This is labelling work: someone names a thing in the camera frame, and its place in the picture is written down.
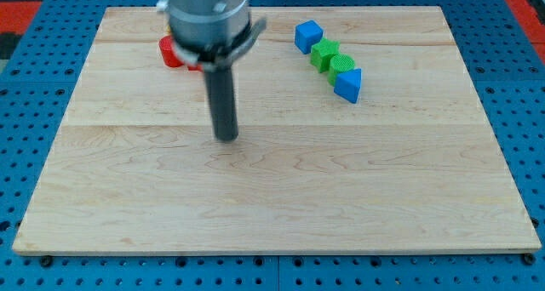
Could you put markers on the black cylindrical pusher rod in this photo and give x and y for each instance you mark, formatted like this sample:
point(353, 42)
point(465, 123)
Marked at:
point(222, 103)

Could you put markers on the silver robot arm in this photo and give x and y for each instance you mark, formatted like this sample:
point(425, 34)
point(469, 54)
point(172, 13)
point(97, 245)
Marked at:
point(213, 34)

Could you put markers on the red block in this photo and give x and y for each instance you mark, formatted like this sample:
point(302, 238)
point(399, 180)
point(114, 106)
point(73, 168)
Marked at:
point(194, 68)
point(166, 49)

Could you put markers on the blue cube block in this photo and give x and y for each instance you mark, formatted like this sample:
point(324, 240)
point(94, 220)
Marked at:
point(306, 35)

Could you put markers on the green star block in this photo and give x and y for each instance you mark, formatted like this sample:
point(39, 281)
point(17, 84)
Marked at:
point(322, 52)

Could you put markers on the green cylinder block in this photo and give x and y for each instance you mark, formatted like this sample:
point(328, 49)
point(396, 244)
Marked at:
point(340, 63)

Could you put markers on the blue triangle block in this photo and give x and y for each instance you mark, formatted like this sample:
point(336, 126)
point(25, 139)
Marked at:
point(348, 85)

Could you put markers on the wooden board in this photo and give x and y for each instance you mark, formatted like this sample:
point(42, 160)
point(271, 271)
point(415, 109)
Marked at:
point(412, 168)

